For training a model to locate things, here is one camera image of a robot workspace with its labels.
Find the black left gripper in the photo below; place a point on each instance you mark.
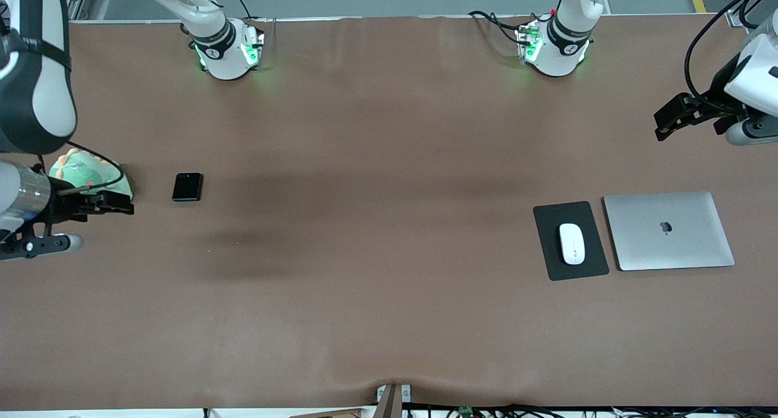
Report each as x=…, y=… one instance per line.
x=721, y=79

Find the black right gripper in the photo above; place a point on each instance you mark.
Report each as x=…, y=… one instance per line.
x=61, y=204

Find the black flip phone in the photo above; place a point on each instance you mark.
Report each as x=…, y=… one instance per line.
x=187, y=187

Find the white computer mouse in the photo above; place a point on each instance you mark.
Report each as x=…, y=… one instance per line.
x=572, y=243

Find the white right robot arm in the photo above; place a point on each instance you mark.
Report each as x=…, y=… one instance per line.
x=36, y=71

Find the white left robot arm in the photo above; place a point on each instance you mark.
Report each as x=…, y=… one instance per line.
x=562, y=47

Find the black mouse pad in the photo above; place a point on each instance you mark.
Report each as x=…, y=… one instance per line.
x=547, y=248

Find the green dinosaur plush toy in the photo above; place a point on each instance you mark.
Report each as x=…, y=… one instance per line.
x=82, y=172

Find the silver closed laptop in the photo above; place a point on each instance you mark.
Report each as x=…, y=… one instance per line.
x=668, y=231

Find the small green circuit board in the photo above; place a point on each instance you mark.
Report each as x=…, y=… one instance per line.
x=466, y=412

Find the metal table edge bracket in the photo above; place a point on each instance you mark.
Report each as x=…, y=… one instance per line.
x=392, y=400

